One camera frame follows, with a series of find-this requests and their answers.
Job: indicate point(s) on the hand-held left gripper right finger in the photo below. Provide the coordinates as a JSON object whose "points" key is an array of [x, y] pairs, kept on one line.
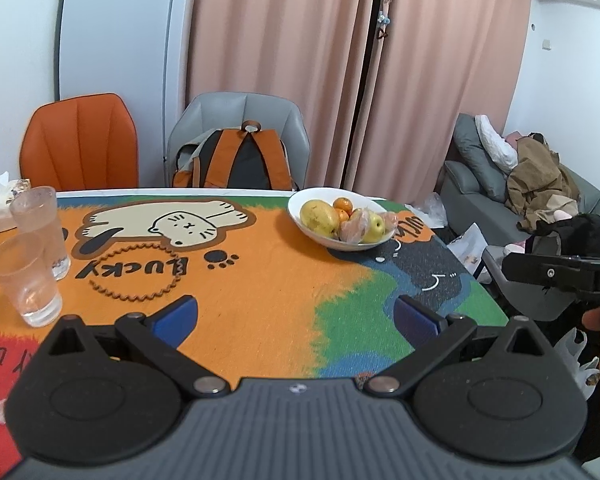
{"points": [[414, 322]]}

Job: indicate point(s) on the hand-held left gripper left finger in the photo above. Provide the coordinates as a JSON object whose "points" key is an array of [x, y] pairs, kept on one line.
{"points": [[176, 321]]}

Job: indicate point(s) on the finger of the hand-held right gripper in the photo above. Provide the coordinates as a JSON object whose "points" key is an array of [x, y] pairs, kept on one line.
{"points": [[545, 271]]}

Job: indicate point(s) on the yellow green pear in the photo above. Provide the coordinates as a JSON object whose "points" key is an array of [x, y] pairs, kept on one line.
{"points": [[376, 227]]}

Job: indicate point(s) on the plastic pink snack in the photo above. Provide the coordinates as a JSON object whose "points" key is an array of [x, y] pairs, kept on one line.
{"points": [[355, 227], [390, 220]]}

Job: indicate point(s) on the white ceramic bowl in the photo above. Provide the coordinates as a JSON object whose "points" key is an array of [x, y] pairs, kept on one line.
{"points": [[320, 242]]}

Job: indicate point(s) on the orange tangerine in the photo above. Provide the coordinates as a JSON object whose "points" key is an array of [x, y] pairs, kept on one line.
{"points": [[344, 204], [343, 216]]}

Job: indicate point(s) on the large yellow mango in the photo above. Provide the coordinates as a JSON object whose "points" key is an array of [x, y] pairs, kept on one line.
{"points": [[317, 217]]}

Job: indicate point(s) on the pink plush slipper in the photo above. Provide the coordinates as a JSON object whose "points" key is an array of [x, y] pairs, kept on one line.
{"points": [[515, 248]]}

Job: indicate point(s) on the black jacket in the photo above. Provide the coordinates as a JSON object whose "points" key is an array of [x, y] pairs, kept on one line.
{"points": [[580, 235]]}

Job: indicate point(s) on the white plastic bag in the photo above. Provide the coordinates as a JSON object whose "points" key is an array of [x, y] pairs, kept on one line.
{"points": [[467, 250], [577, 360]]}

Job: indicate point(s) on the brown coat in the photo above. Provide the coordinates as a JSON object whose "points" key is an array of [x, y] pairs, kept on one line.
{"points": [[535, 185]]}

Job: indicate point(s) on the grey sofa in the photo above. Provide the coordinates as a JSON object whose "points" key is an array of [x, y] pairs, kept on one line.
{"points": [[475, 210]]}

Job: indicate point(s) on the clear plastic bag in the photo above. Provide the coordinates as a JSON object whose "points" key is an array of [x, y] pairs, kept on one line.
{"points": [[430, 210]]}

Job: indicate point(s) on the grey pillow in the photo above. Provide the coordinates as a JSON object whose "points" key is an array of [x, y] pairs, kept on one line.
{"points": [[480, 155]]}

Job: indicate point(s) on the white pillow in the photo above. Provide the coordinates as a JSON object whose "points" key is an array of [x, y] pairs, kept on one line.
{"points": [[497, 142]]}

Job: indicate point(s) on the clear plastic cup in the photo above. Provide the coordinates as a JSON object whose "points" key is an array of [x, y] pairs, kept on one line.
{"points": [[25, 285], [42, 225]]}

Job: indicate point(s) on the orange and black backpack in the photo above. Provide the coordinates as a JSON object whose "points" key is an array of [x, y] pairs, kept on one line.
{"points": [[235, 160]]}

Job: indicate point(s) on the orange chair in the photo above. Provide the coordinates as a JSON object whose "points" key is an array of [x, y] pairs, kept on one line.
{"points": [[80, 145]]}

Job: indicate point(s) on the tissue pack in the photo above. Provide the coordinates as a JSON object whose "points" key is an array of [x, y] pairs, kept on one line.
{"points": [[2, 205]]}

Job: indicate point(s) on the grey chair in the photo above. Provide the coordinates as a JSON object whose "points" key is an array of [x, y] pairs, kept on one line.
{"points": [[240, 110]]}

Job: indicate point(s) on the pink curtain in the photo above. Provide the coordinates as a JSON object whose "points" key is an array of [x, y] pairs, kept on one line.
{"points": [[445, 60], [280, 35]]}

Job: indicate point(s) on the white fridge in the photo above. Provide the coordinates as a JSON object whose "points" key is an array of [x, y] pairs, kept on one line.
{"points": [[120, 30]]}

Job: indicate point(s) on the small hanging charm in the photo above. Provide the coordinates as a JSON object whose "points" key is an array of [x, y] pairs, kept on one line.
{"points": [[384, 15]]}

